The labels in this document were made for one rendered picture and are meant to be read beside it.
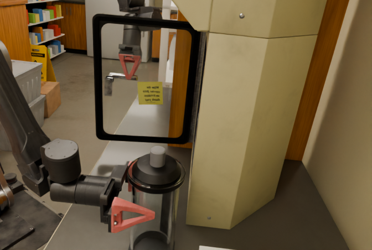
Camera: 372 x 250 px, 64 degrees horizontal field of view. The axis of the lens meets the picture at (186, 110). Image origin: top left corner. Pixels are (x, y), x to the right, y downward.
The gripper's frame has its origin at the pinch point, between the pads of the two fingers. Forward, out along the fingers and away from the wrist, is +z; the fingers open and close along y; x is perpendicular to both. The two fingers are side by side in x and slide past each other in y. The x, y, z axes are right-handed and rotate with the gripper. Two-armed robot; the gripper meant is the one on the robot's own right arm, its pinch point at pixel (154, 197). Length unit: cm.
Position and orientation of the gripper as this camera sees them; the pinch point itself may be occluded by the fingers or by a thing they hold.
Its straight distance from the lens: 60.9
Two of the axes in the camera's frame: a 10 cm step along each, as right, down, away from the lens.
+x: -0.9, 9.1, 4.0
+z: 9.9, 1.1, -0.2
